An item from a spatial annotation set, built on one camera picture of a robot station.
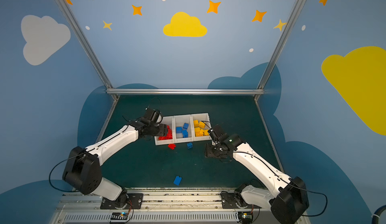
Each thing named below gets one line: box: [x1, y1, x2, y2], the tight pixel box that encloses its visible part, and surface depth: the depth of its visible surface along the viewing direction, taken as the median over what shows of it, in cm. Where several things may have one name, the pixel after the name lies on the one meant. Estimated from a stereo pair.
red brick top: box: [167, 143, 177, 151], surface depth 95 cm
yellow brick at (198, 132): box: [195, 127, 204, 137], surface depth 100 cm
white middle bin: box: [172, 114, 194, 144], surface depth 100 cm
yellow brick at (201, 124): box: [198, 121, 206, 129], surface depth 103 cm
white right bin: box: [190, 112, 213, 142], surface depth 100 cm
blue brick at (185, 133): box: [181, 129, 189, 139], surface depth 98 cm
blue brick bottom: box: [173, 175, 182, 186], surface depth 82 cm
